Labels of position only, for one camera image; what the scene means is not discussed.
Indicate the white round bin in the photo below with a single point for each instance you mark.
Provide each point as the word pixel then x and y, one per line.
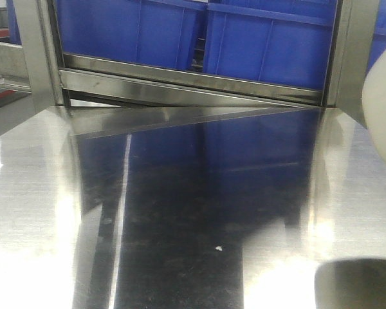
pixel 374 104

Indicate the large blue plastic bin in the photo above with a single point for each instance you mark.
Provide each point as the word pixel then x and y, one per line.
pixel 155 33

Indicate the stainless steel shelf rack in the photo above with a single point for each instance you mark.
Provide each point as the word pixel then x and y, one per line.
pixel 124 185

